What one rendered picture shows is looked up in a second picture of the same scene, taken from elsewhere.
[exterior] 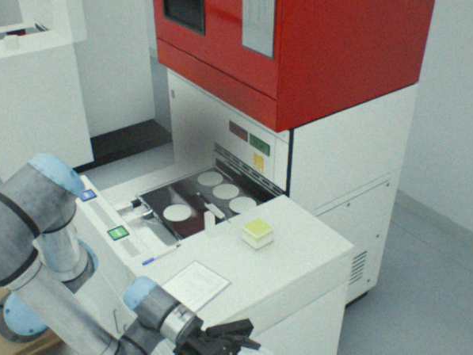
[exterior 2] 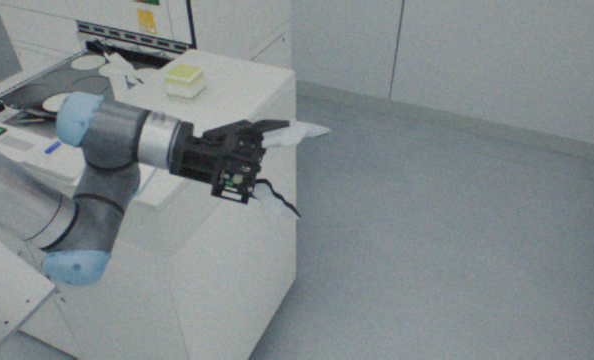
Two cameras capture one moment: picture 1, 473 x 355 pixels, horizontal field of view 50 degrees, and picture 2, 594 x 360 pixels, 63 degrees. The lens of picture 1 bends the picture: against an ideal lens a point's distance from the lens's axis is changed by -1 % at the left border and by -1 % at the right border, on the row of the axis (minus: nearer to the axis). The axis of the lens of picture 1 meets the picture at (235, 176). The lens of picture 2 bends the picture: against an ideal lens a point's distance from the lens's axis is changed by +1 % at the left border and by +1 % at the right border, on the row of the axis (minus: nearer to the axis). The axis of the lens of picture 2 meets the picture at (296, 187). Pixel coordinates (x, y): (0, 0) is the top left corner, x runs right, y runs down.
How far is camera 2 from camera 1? 51 cm
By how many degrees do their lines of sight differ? 24
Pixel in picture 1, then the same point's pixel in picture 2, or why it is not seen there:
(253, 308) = not seen: hidden behind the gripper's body
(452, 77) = not seen: outside the picture
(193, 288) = not seen: hidden behind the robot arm
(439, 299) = (349, 156)
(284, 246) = (220, 90)
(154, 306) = (117, 119)
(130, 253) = (19, 149)
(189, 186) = (65, 75)
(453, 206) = (331, 73)
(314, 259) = (260, 92)
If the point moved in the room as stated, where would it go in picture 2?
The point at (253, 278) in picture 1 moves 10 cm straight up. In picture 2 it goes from (203, 125) to (198, 87)
